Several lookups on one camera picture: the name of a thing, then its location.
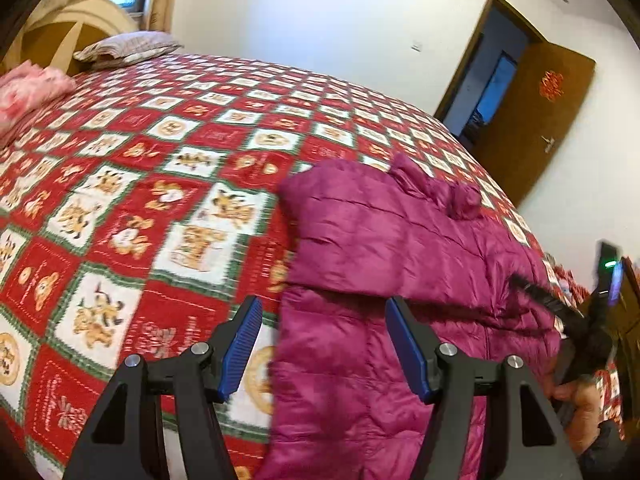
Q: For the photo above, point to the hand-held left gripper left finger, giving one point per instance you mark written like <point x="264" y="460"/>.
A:
<point x="242" y="340"/>

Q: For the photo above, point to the red paper door decoration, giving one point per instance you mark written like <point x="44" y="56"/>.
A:
<point x="551" y="86"/>

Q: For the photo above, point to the brown wooden door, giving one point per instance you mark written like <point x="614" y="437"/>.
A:
<point x="540" y="125"/>

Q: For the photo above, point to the striped pillow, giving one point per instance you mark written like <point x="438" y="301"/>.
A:
<point x="130" y="47"/>

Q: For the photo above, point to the pink floral quilt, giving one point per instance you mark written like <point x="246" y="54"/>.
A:
<point x="25" y="95"/>

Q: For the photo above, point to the cream and wood headboard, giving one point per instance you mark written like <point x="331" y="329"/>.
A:
<point x="90" y="16"/>

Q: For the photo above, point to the person's right hand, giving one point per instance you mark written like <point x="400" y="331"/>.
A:
<point x="580" y="410"/>

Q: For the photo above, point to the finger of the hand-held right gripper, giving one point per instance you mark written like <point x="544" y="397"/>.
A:
<point x="545" y="300"/>

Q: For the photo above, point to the red checkered printed bed blanket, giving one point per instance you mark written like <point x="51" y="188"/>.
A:
<point x="125" y="185"/>

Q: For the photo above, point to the person's right forearm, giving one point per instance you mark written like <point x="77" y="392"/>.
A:
<point x="605" y="450"/>

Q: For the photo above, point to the wooden cabinet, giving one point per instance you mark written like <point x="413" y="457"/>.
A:
<point x="631" y="385"/>

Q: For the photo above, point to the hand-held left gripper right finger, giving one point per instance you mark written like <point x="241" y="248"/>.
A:
<point x="407" y="345"/>

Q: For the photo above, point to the brown door frame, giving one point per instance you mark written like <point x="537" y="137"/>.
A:
<point x="470" y="55"/>

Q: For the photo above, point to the magenta down jacket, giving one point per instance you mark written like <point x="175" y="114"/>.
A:
<point x="350" y="240"/>

